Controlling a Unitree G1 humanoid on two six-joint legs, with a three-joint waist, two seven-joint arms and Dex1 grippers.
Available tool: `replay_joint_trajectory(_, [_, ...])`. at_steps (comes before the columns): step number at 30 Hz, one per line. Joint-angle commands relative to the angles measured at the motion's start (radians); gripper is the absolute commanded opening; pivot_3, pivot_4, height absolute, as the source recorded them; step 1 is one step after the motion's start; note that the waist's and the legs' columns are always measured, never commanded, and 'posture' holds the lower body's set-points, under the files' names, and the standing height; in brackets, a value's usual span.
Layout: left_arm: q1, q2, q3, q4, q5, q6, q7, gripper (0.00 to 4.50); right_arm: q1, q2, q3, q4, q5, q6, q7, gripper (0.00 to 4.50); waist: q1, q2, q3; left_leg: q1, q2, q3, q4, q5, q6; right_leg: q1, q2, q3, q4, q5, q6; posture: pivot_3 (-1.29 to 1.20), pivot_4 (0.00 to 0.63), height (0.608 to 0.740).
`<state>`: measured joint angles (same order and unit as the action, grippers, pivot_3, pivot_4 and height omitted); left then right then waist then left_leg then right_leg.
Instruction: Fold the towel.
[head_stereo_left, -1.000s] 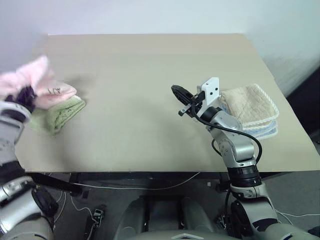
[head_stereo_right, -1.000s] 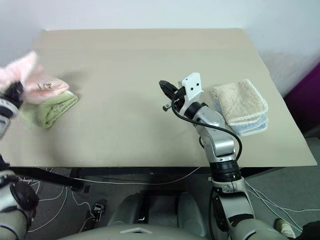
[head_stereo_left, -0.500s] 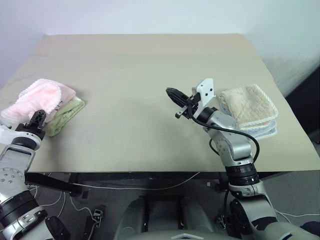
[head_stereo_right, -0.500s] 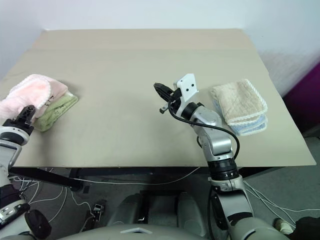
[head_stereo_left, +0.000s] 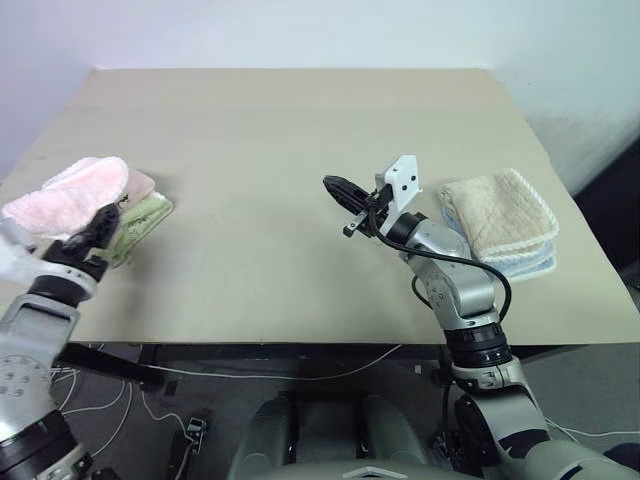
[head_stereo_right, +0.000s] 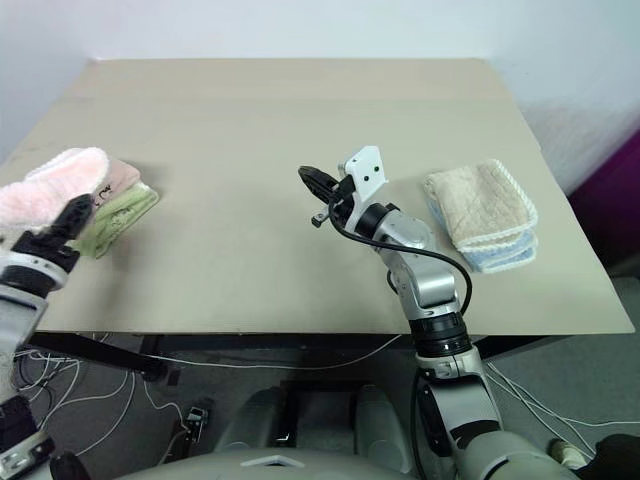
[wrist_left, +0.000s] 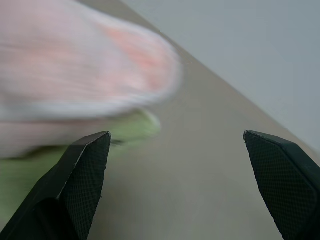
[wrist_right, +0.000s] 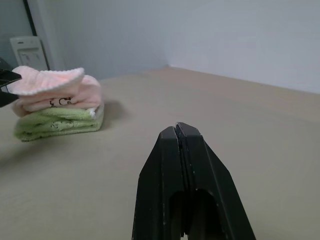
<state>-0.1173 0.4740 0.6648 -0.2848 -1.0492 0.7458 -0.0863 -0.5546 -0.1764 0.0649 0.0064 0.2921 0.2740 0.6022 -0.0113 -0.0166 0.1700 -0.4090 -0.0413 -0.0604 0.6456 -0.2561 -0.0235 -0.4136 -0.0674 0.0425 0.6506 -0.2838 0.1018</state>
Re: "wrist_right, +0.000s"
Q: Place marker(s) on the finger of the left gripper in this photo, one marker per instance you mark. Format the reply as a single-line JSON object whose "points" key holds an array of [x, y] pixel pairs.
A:
{"points": [[7, 76], [6, 98]]}

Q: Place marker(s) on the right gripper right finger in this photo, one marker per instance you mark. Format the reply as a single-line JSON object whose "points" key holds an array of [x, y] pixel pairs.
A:
{"points": [[212, 180]]}

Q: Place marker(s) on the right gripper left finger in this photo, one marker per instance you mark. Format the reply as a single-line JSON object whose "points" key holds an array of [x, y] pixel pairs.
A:
{"points": [[155, 175]]}

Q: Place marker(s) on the pink towel with print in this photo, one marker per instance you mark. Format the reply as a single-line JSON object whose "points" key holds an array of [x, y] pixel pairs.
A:
{"points": [[62, 82]]}

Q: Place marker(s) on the green towel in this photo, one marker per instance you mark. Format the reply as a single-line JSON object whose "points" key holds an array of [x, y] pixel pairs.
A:
{"points": [[62, 130]]}

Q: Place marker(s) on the white appliance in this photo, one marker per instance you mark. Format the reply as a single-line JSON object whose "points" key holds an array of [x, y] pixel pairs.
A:
{"points": [[27, 50]]}

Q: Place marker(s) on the black vertical frame strip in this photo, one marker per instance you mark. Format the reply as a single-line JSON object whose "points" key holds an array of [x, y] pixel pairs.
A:
{"points": [[29, 17]]}

